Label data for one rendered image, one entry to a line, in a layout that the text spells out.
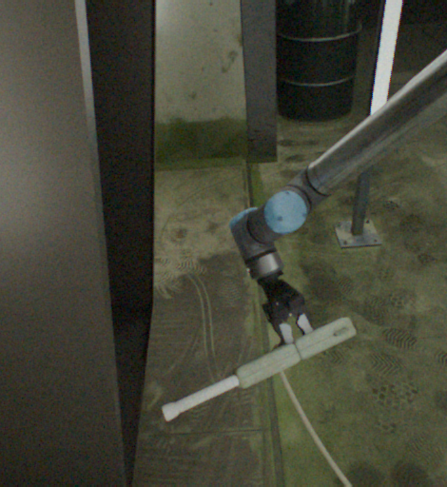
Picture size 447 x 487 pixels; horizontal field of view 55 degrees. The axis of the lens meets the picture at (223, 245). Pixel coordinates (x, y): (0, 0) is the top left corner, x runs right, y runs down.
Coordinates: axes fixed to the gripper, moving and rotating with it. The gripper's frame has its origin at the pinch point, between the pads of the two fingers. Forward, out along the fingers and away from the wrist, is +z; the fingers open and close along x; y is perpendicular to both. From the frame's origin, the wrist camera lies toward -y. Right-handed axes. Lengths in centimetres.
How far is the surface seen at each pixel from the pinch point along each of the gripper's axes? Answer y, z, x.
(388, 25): 15, -84, -82
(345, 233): 93, -26, -78
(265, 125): 130, -108, -81
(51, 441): -34, -10, 51
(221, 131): 138, -116, -55
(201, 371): 63, 2, 19
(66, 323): -55, -22, 41
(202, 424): 51, 17, 26
